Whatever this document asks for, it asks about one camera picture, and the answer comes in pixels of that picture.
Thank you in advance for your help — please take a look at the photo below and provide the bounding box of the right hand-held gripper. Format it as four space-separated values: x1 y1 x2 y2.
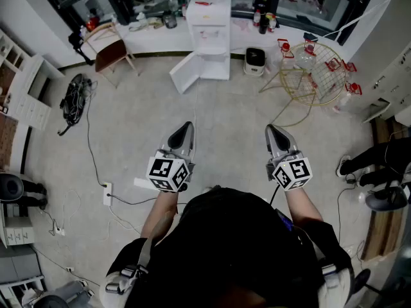
265 124 313 193

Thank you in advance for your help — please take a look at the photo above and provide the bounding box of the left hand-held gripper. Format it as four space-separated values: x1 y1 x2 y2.
146 121 197 194

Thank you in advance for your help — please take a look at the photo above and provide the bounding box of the white water dispenser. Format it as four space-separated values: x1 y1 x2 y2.
169 0 232 95

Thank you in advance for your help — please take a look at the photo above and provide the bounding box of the person's right forearm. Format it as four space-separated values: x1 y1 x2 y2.
284 186 324 228

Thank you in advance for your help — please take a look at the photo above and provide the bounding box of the person's left forearm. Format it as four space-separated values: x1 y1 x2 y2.
140 189 179 240

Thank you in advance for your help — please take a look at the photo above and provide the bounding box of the white table with drawer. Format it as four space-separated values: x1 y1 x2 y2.
362 42 411 126

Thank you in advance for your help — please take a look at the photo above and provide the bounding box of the white shelving unit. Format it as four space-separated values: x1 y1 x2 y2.
0 27 65 131

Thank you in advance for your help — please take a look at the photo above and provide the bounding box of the black device with blue screen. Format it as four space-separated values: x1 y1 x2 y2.
276 208 295 231

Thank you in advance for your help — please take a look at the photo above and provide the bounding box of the pile of empty red-capped bottles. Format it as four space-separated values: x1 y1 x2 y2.
275 38 363 115

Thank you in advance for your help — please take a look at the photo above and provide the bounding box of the white power strip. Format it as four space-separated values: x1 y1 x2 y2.
102 182 114 207

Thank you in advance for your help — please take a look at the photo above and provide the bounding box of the wooden chair with brown seat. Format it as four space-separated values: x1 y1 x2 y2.
83 20 142 88

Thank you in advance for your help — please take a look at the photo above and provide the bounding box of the pink plastic bag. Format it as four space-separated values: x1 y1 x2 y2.
232 17 254 35

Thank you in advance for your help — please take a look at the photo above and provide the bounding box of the person's black shirt torso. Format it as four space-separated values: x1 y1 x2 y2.
105 186 354 308

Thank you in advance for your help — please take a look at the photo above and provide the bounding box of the dark glass bottle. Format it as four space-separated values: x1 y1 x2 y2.
258 3 270 35

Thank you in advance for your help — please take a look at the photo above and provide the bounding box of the dark glass jar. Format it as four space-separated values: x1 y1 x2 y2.
162 10 178 30

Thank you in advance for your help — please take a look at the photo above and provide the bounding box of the beige cloth bag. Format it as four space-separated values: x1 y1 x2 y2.
128 16 164 32

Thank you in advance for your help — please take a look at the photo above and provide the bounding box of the grey white machine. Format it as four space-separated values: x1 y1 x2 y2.
365 180 410 213

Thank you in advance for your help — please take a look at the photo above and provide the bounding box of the black framed window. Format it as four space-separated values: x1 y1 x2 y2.
33 0 380 46

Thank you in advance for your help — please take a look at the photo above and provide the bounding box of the small black bag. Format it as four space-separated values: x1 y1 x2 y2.
67 32 96 66

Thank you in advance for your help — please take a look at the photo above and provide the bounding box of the red canister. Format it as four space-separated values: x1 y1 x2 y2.
85 10 100 31

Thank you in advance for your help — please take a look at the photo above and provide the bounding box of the small white drawer box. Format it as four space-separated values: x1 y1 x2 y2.
0 216 35 248

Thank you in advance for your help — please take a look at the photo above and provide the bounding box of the white shelving rack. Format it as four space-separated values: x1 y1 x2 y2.
0 274 46 308

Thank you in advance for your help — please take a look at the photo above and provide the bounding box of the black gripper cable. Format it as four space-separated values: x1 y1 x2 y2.
268 184 281 207

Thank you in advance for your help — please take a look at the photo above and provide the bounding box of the round gold wire table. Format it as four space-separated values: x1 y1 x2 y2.
259 42 348 128

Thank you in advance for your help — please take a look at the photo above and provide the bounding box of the black floor cable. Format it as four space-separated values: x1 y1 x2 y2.
83 81 109 188
107 192 159 207

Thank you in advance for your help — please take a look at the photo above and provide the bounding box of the bundle of black cables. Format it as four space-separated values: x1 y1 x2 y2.
58 73 94 137

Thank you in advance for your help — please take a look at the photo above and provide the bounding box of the person's left grey shoulder strap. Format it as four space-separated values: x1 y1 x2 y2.
99 216 180 308

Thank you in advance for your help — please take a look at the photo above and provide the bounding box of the person's grey shoulder strap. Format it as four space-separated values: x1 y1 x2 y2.
99 216 180 308
316 235 354 308

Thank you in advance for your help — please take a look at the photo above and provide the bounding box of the person's right grey shoulder strap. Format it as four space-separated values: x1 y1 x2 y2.
316 235 354 308

